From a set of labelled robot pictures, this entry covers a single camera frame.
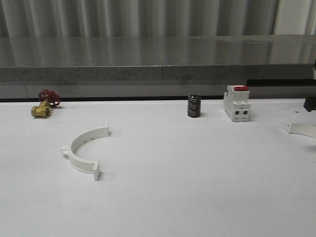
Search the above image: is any white circuit breaker red switch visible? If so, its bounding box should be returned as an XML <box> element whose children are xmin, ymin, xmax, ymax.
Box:
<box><xmin>224</xmin><ymin>85</ymin><xmax>251</xmax><ymax>122</ymax></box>

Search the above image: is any brass valve red handwheel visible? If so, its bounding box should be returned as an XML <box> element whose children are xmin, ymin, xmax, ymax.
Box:
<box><xmin>31</xmin><ymin>89</ymin><xmax>60</xmax><ymax>118</ymax></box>

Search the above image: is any white curved pipe piece right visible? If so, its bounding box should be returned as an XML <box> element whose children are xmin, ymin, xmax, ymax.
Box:
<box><xmin>285</xmin><ymin>122</ymin><xmax>316</xmax><ymax>138</ymax></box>

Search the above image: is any black cylindrical capacitor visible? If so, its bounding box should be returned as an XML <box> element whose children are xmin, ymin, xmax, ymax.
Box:
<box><xmin>187</xmin><ymin>95</ymin><xmax>201</xmax><ymax>118</ymax></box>

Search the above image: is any grey stone ledge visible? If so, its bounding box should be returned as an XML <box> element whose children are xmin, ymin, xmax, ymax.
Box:
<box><xmin>0</xmin><ymin>36</ymin><xmax>316</xmax><ymax>85</ymax></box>

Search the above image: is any white curved pipe clamp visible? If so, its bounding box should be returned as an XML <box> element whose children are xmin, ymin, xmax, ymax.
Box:
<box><xmin>61</xmin><ymin>124</ymin><xmax>109</xmax><ymax>181</ymax></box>

